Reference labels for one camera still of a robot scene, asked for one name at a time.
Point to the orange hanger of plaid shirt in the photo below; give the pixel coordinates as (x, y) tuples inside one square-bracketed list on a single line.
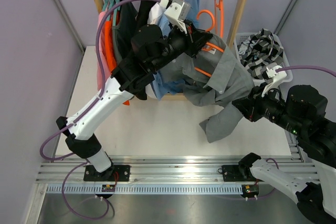
[(219, 15)]

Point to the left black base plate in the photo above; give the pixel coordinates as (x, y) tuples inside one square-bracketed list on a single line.
[(119, 173)]

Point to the light blue shirt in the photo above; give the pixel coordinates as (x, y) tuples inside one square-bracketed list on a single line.
[(195, 8)]

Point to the aluminium rail frame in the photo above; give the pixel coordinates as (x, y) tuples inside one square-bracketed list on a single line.
[(180, 169)]

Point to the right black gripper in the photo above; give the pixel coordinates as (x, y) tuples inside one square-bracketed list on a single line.
[(249, 107)]

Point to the grey shirt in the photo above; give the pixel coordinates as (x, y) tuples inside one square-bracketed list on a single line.
[(213, 77)]

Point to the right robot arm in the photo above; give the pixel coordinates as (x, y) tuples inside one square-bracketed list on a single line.
[(302, 114)]

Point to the orange shirt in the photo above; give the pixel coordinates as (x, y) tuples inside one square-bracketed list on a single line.
[(108, 42)]

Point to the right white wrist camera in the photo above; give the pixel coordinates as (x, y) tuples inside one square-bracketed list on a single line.
[(276, 75)]

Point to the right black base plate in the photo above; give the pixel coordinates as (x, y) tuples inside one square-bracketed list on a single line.
[(231, 173)]

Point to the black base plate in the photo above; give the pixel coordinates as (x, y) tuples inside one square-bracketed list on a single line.
[(119, 173), (231, 173)]

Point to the white slotted cable duct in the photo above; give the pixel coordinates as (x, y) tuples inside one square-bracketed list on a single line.
[(147, 189)]

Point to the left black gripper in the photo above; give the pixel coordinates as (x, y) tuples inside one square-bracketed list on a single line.
[(193, 39)]

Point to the black white plaid shirt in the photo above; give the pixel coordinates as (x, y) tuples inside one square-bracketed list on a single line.
[(259, 51)]

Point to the dark grey t-shirt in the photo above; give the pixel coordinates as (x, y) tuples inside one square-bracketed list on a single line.
[(124, 31)]

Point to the pink shirt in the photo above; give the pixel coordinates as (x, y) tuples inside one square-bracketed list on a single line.
[(102, 52)]

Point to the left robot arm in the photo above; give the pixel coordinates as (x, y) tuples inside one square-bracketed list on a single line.
[(151, 51)]

